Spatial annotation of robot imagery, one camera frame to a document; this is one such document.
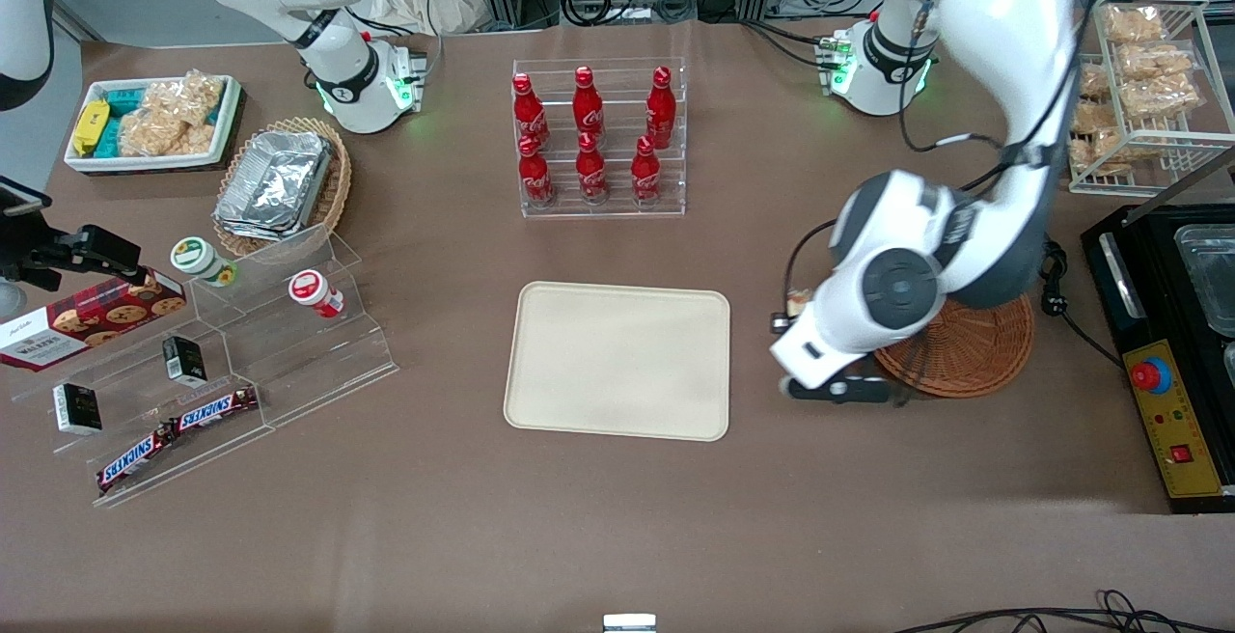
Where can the yellow snack packet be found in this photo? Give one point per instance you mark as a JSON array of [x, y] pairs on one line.
[[90, 126]]

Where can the rice cracker snack bag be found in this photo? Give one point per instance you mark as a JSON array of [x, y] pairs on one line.
[[174, 117], [1163, 96], [1156, 61], [1132, 23], [1093, 117], [1100, 152]]

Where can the stacked aluminium foil containers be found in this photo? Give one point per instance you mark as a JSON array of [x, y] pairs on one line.
[[275, 184]]

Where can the cream rectangular plastic tray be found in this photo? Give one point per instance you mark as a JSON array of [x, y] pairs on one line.
[[617, 363]]

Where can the small black box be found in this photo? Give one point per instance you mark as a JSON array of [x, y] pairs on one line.
[[183, 361], [77, 409]]

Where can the clear acrylic bottle rack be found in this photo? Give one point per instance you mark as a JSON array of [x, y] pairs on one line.
[[598, 199]]

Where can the clear acrylic stepped display stand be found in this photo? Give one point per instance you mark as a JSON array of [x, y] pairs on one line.
[[289, 363]]

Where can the white rectangular snack bin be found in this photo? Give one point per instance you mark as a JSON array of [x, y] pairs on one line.
[[154, 162]]

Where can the clear glass dish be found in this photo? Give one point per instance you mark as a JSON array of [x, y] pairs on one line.
[[1211, 281]]

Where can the snickers chocolate bar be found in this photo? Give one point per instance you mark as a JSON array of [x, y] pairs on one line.
[[135, 459], [214, 409]]

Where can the red cola bottle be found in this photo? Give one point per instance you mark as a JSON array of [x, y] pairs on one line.
[[535, 178], [645, 175], [591, 173], [588, 107], [530, 117], [660, 112]]

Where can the oval wicker basket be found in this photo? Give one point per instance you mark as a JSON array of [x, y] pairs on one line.
[[333, 189]]

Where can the sandwich with lettuce and tomato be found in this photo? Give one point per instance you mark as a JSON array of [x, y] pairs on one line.
[[798, 304]]

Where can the teal snack packet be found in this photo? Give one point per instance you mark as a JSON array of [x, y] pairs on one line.
[[118, 117]]

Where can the black machine with yellow panel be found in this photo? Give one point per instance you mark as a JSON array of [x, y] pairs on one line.
[[1172, 421]]

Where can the red tartan cookie box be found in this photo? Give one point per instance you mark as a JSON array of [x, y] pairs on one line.
[[87, 324]]

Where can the round brown wicker basket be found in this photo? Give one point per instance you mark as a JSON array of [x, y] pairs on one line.
[[974, 353]]

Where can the green lid white cup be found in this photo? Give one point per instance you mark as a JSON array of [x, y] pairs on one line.
[[198, 259]]

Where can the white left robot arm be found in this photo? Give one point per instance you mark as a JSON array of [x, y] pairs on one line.
[[1013, 54]]

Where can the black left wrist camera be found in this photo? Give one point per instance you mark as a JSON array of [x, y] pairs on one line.
[[854, 390]]

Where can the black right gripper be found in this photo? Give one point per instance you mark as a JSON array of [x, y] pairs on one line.
[[60, 254]]

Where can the red lid white cup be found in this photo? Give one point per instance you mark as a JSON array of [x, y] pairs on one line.
[[312, 290]]

